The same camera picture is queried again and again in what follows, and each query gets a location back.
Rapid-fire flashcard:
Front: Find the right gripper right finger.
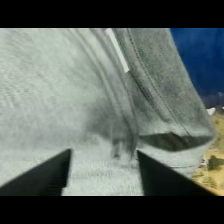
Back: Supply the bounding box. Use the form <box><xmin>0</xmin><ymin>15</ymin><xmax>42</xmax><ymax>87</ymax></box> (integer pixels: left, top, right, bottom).
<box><xmin>136</xmin><ymin>150</ymin><xmax>214</xmax><ymax>197</ymax></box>

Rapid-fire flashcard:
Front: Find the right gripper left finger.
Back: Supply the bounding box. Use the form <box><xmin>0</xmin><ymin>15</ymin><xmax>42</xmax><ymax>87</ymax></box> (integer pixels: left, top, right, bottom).
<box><xmin>0</xmin><ymin>148</ymin><xmax>73</xmax><ymax>197</ymax></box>

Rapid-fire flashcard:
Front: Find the grey garment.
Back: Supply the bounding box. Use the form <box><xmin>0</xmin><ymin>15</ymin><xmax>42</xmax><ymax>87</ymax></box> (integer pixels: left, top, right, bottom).
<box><xmin>0</xmin><ymin>27</ymin><xmax>218</xmax><ymax>197</ymax></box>

